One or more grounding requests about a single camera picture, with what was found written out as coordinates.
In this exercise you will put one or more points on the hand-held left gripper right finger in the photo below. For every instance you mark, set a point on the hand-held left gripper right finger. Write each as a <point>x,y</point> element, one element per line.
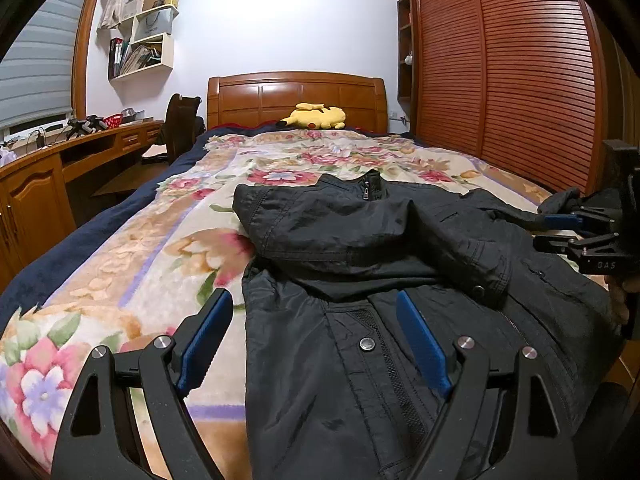
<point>417,337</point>

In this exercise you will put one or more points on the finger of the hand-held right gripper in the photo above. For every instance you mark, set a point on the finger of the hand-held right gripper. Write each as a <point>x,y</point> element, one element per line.
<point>555,244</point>
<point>557,221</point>

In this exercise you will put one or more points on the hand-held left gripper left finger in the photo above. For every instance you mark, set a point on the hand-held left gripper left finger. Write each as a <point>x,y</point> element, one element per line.
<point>207,337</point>

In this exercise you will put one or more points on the black jacket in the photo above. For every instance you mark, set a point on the black jacket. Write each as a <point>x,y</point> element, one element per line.
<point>350,230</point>

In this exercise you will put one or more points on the person's right hand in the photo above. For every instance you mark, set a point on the person's right hand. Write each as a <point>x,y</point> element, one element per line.
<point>621,302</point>

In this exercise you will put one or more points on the floral blanket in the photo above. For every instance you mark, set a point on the floral blanket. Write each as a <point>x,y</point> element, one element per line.
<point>175,240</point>

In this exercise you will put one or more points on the wooden slatted wardrobe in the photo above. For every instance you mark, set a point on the wooden slatted wardrobe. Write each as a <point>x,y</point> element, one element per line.
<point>525,85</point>

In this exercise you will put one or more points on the small white item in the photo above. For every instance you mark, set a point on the small white item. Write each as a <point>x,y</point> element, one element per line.
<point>340,150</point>

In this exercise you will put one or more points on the dark wooden chair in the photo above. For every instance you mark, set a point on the dark wooden chair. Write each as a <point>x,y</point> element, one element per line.
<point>177,120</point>

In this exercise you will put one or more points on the wooden desk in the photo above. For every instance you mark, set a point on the wooden desk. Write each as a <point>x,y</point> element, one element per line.
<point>30,195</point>

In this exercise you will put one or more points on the grey box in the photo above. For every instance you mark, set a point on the grey box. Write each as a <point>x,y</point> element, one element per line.
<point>132,115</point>

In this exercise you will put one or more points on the red basket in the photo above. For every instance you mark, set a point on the red basket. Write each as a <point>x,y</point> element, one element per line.
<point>113,121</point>

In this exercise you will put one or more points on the black gadget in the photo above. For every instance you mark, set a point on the black gadget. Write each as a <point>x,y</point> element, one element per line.
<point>85,126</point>

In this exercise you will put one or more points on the yellow plush toy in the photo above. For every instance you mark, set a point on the yellow plush toy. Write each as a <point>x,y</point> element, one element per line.
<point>312,116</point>

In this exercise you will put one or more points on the wooden headboard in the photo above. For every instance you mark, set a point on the wooden headboard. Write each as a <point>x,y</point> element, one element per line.
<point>300,89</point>

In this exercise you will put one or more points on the stack of books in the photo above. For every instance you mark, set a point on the stack of books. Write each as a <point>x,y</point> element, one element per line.
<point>142,57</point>

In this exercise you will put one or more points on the black binder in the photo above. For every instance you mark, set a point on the black binder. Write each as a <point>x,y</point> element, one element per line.
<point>115,57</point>

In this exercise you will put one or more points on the white paper bag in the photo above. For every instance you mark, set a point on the white paper bag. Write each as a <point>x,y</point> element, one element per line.
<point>152,24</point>

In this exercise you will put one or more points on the grey window blind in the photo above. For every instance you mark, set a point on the grey window blind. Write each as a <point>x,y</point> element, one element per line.
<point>40,60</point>

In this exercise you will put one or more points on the white wall shelf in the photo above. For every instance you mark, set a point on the white wall shelf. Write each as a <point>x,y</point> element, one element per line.
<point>167,55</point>

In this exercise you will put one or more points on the wooden window frame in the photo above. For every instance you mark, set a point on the wooden window frame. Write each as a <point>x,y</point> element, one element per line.
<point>85,50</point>

